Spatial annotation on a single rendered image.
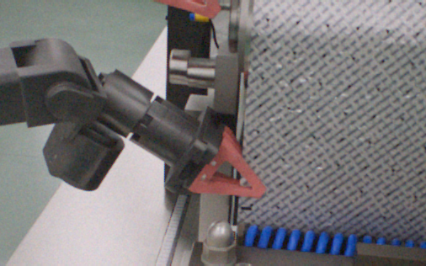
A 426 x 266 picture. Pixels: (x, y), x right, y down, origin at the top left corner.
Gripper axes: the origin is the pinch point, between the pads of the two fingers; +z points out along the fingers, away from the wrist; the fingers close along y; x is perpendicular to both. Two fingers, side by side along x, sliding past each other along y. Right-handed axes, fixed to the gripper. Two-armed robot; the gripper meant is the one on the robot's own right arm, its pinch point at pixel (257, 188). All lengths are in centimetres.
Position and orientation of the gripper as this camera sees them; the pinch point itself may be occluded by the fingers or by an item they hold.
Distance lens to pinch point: 76.4
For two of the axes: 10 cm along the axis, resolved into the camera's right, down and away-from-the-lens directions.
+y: -0.4, 4.4, -8.9
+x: 5.6, -7.3, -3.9
